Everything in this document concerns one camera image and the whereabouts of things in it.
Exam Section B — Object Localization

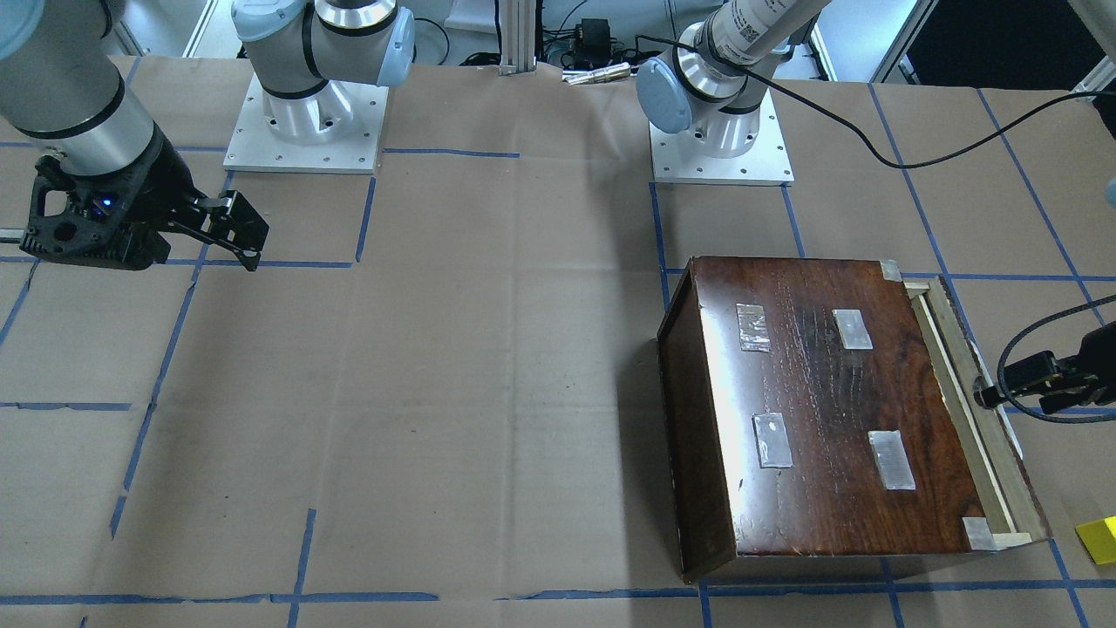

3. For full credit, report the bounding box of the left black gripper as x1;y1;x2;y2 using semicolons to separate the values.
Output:
1004;323;1116;414

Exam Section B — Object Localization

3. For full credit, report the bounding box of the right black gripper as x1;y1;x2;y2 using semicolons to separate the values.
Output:
19;131;269;273

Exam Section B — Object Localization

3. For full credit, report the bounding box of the dark wooden drawer box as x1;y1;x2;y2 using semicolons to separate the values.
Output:
657;257;1051;584

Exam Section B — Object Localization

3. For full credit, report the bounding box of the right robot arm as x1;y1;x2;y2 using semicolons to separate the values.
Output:
3;1;415;271

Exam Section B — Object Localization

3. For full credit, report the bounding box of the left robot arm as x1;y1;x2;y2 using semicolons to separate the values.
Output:
636;1;1115;425

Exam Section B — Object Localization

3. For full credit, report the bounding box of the yellow block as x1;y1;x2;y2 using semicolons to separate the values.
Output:
1075;515;1116;567

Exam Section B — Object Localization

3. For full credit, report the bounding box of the black power adapter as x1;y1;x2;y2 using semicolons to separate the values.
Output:
573;17;610;58

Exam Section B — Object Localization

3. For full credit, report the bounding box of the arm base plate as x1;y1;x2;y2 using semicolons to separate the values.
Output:
650;94;796;186
223;77;391;175

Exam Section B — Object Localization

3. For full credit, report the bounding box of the aluminium frame post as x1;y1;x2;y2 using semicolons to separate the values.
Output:
494;1;542;77

